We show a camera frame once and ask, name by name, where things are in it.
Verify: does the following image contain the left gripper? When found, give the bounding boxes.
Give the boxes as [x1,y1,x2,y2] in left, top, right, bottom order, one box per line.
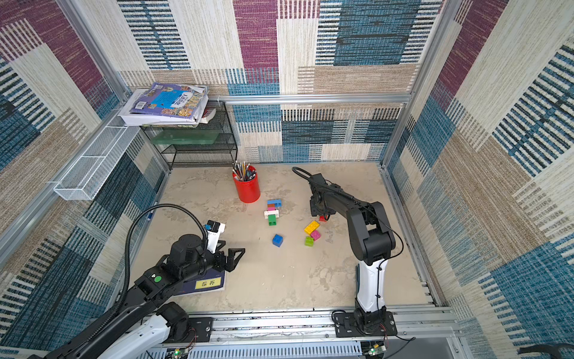
[180,239,246,284]

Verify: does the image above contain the white lego brick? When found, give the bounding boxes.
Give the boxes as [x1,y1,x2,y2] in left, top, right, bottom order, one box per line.
[264,209,280,219]

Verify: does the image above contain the light blue lego brick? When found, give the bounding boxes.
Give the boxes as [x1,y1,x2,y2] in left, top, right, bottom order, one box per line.
[267,199,282,207]

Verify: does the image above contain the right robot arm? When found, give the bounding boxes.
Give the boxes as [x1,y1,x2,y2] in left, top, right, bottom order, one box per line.
[308,174,396,331]

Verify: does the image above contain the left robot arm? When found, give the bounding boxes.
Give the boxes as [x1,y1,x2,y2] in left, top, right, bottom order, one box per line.
[46,234,245,358]

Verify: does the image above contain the yellow lego brick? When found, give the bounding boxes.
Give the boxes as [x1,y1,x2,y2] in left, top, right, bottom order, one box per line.
[304,221,320,236]

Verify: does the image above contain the magenta lego brick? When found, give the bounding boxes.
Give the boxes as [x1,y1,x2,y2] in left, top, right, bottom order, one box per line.
[310,230,321,241]

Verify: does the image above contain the lime green lego brick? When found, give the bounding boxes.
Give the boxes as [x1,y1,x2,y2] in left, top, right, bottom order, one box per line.
[305,236,315,247]

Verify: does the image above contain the dark blue notebook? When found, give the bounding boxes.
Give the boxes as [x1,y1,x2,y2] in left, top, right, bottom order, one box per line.
[177,269,226,296]

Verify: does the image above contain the red pencil cup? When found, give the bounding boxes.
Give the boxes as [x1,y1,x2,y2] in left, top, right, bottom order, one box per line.
[233,165,261,203]

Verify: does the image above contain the pencils in cup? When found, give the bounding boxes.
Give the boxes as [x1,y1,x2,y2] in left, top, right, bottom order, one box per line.
[233,161,257,182]

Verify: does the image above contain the green tray on shelf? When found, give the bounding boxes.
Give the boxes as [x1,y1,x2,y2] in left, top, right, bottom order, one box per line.
[151,130,220,145]

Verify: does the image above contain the stack of books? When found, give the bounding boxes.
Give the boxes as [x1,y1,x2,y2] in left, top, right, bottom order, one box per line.
[119,82,217,127]

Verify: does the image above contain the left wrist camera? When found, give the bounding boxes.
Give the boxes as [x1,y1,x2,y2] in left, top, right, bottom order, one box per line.
[205,220,226,254]

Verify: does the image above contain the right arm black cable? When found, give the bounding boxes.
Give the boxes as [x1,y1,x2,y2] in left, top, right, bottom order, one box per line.
[291,167,405,270]

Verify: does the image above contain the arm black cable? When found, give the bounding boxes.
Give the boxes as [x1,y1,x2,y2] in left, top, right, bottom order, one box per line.
[84,203,208,351]
[291,167,405,270]

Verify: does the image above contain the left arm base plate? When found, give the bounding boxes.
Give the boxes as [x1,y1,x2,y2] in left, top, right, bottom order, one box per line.
[164,317,214,343]

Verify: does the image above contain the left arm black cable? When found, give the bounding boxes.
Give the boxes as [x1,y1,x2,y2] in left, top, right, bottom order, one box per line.
[84,203,208,351]

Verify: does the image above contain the black wire shelf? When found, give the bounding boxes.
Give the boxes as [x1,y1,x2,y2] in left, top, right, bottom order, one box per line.
[141,101,239,169]

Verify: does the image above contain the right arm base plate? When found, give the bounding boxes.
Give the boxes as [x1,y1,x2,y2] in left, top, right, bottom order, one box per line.
[331,308,398,338]

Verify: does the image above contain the white wire basket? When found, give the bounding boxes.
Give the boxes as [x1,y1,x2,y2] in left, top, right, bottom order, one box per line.
[54,126,139,201]

